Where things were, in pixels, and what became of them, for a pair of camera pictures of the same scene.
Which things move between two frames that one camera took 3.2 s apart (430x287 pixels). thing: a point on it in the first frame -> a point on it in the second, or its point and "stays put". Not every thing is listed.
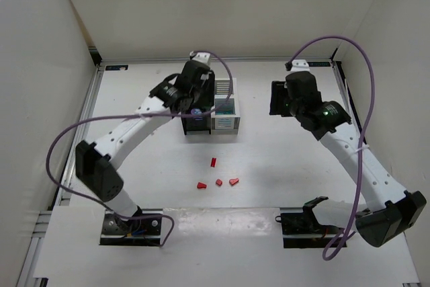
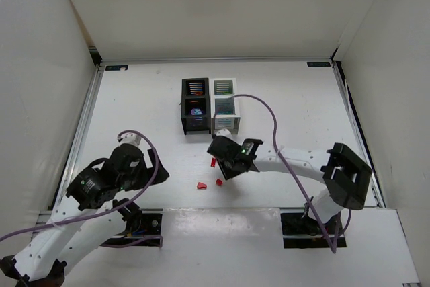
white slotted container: (226, 121) stays put
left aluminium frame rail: (68, 163) stays put
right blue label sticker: (319, 64) stays put
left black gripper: (196, 123) -> (152, 171)
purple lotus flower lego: (196, 111) stays put
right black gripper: (277, 99) -> (221, 148)
